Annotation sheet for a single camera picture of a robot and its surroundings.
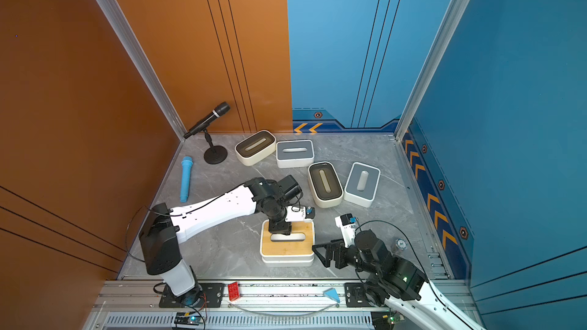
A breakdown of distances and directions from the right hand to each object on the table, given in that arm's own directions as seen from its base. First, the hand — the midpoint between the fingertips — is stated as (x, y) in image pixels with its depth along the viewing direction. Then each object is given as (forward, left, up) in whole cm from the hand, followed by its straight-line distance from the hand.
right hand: (322, 248), depth 71 cm
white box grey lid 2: (-2, +11, -6) cm, 13 cm away
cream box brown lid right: (+27, -3, -7) cm, 28 cm away
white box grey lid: (+45, +10, -7) cm, 47 cm away
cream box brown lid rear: (+49, +29, -6) cm, 57 cm away
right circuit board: (-17, -20, -14) cm, 29 cm away
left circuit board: (-17, +44, -15) cm, 49 cm away
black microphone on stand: (+47, +50, -9) cm, 69 cm away
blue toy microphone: (+41, +61, -8) cm, 74 cm away
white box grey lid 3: (+29, -19, -8) cm, 36 cm away
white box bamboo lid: (0, +17, -1) cm, 17 cm away
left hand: (+10, +11, -2) cm, 15 cm away
